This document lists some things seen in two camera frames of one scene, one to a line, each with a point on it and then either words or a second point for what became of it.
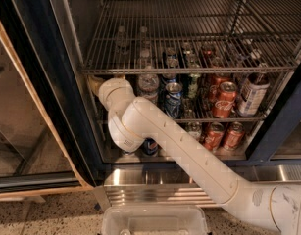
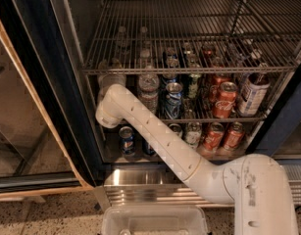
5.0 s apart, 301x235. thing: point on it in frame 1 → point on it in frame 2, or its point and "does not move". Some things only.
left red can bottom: x=214 y=136 does not move
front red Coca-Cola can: x=225 y=101 does not move
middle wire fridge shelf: x=224 y=118 does not move
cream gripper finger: x=120 y=78 → x=117 y=68
